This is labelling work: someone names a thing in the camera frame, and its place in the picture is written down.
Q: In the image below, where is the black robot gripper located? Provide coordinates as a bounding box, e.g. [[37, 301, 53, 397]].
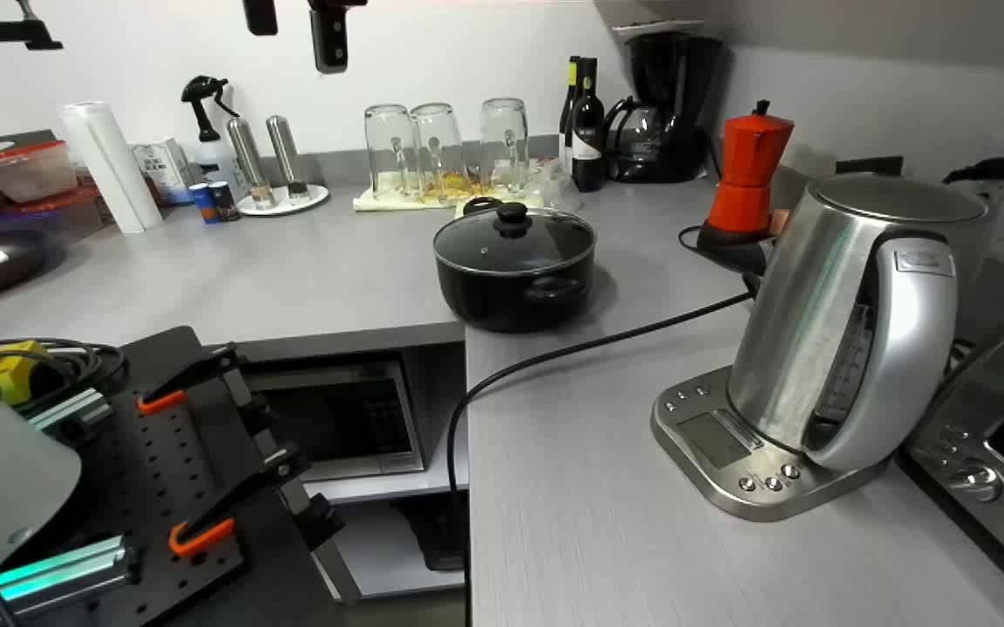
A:
[[308, 0, 371, 77]]

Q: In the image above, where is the glass pot lid black knob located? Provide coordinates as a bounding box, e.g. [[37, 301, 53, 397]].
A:
[[429, 195, 600, 280]]

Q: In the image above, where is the black cooking pot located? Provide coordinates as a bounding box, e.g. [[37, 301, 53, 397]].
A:
[[433, 238, 600, 338]]

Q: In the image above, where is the plastic container red lid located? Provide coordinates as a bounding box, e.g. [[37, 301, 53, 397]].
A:
[[0, 136, 85, 208]]

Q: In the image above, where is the red moka pot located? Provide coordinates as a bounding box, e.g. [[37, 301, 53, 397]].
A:
[[704, 97, 799, 241]]

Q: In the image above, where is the steel grinder shaker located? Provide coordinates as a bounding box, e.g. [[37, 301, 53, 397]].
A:
[[263, 113, 313, 198], [224, 115, 275, 208]]

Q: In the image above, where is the spray bottle black trigger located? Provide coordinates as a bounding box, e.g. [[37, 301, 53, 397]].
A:
[[178, 73, 246, 198]]

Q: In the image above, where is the round white tray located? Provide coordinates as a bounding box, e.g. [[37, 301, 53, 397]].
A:
[[233, 180, 334, 219]]

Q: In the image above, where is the cream drying mat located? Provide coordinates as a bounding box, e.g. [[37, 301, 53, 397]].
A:
[[349, 162, 569, 215]]

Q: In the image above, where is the small blue can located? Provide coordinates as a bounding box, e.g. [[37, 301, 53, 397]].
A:
[[188, 177, 246, 228]]

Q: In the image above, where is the white paper towel roll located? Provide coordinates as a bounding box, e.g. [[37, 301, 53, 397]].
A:
[[57, 97, 168, 241]]

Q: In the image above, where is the dark wine bottle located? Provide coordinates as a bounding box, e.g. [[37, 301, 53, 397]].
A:
[[556, 53, 612, 195]]

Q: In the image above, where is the black drip coffee maker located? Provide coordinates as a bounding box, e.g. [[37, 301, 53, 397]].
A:
[[604, 27, 733, 190]]

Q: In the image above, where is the built-in silver microwave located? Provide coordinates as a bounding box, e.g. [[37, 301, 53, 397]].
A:
[[238, 340, 470, 505]]

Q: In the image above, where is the yellow connector block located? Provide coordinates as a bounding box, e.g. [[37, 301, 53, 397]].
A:
[[0, 338, 57, 412]]

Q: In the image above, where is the black electric hot plate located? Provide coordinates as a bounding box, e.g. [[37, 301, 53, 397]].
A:
[[695, 224, 794, 280]]

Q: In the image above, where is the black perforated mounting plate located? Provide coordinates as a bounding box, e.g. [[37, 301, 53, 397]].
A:
[[0, 325, 349, 627]]

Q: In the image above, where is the silver kettle base with buttons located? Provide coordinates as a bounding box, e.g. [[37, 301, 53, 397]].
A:
[[650, 364, 915, 526]]

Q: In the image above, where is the stainless steel electric kettle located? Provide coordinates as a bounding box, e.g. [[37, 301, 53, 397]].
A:
[[726, 174, 995, 479]]

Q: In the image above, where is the silver toaster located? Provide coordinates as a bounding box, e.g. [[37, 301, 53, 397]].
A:
[[896, 302, 1004, 625]]

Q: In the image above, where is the black clamp orange handle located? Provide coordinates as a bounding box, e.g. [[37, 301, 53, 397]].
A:
[[163, 438, 349, 565], [132, 340, 253, 421]]

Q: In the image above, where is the black power cable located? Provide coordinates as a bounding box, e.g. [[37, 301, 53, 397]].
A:
[[443, 224, 762, 500]]

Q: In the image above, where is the black wall outlet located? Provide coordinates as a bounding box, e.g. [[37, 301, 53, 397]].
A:
[[834, 155, 909, 180]]

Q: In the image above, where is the aluminium extrusion rail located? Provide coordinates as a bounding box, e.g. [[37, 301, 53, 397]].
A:
[[0, 534, 143, 625]]

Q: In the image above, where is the black wall plug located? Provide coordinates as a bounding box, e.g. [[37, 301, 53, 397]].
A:
[[943, 155, 1004, 190]]

